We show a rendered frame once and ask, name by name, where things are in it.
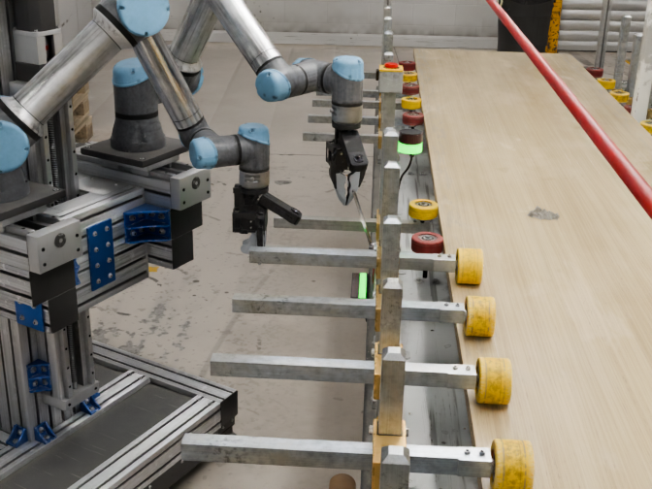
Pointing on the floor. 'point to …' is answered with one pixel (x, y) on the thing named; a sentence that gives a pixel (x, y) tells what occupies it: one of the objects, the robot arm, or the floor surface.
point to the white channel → (643, 71)
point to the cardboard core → (342, 482)
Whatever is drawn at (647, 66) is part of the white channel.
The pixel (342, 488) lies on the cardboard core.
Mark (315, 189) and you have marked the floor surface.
